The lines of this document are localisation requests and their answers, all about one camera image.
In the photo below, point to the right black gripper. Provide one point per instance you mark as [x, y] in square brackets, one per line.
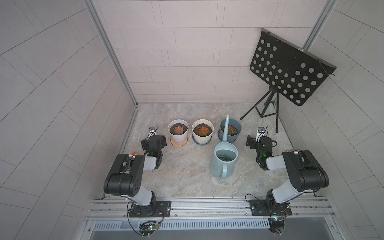
[252, 140]

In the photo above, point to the circuit board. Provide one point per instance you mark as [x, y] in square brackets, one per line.
[148, 228]
[276, 226]

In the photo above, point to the white round plant pot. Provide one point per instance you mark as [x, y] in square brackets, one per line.
[171, 128]

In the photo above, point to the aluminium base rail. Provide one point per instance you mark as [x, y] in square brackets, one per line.
[114, 208]

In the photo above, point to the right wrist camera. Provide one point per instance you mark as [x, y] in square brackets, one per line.
[261, 132]

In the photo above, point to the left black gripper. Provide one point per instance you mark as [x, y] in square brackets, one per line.
[161, 142]

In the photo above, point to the pink succulent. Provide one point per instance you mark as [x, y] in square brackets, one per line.
[179, 130]

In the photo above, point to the cream faceted plant pot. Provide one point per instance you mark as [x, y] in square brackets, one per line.
[196, 125]

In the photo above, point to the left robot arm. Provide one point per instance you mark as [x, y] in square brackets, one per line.
[125, 179]

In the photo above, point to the right circuit board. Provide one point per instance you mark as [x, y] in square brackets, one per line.
[276, 226]

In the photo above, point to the orange-red succulent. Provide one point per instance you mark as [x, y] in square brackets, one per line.
[203, 131]

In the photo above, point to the light blue watering can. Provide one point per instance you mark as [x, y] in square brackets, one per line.
[222, 164]

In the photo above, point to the black perforated music stand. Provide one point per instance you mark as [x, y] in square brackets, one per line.
[289, 71]

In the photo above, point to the grey-blue pot saucer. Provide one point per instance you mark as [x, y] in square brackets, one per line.
[199, 144]

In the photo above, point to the green-red succulent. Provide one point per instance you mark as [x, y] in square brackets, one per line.
[232, 130]

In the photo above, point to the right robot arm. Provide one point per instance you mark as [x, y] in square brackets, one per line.
[305, 176]

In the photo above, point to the blue plant pot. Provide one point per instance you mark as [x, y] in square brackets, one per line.
[233, 122]

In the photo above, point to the left circuit board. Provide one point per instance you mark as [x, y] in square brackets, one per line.
[148, 228]

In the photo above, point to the peach pot saucer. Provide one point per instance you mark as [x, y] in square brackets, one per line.
[178, 144]

